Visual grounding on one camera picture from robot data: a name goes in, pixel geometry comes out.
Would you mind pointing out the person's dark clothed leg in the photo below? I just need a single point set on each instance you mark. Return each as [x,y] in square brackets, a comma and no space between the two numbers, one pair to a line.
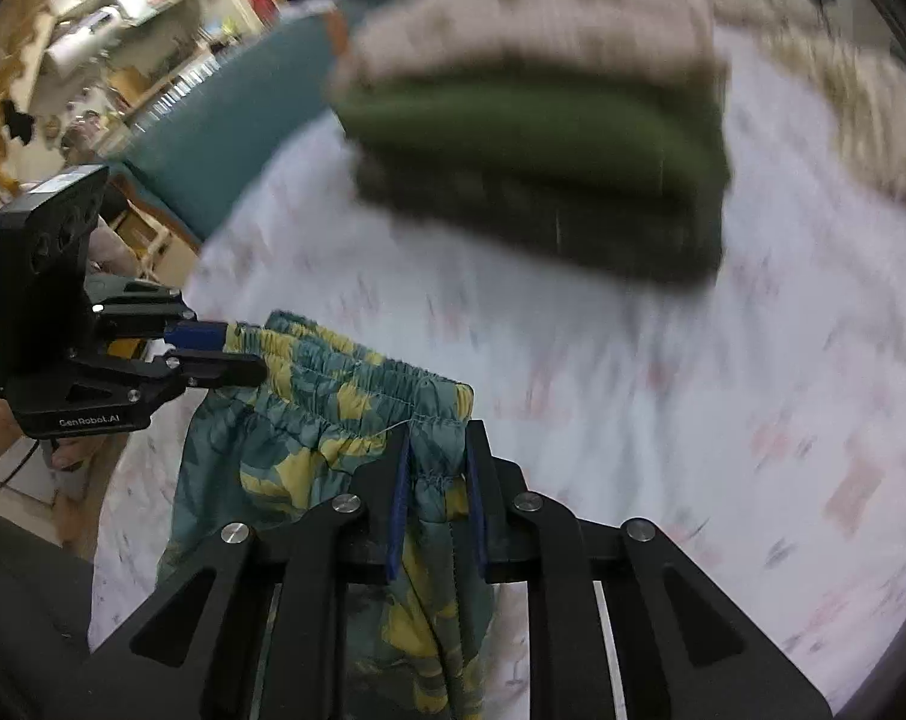
[25,615]

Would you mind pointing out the white printed bed sheet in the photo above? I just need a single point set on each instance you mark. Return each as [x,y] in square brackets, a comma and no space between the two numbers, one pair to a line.
[685,405]

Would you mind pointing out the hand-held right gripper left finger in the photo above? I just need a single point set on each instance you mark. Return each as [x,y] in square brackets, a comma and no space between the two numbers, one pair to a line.
[395,517]

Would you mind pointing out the teal padded headboard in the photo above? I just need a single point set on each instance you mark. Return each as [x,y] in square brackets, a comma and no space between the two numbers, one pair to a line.
[228,120]

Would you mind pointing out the person's left hand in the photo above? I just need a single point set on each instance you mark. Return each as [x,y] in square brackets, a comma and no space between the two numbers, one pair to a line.
[76,454]

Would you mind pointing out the beige knitted blanket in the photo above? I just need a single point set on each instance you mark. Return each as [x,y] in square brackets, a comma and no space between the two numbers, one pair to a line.
[850,90]

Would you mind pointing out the white printer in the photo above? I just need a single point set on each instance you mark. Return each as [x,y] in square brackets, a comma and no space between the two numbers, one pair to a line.
[78,37]

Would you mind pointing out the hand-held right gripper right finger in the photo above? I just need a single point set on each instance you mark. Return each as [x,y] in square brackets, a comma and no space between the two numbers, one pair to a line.
[475,517]

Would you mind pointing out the dark plaid folded cloth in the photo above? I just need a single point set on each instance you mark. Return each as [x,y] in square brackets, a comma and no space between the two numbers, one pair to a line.
[573,217]

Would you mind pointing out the wooden shelf unit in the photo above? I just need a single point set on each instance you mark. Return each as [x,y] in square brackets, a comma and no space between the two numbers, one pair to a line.
[168,67]

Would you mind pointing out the green yellow floral pants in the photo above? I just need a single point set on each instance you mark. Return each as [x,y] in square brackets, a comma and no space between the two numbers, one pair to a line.
[310,450]

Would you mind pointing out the green folded cloth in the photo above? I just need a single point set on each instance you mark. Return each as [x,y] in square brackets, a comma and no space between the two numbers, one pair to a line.
[558,135]

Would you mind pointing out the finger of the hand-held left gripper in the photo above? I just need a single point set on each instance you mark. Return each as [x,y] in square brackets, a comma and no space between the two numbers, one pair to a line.
[194,335]
[220,371]

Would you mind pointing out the beige folded cloth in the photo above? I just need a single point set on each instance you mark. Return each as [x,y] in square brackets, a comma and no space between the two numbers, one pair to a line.
[543,22]

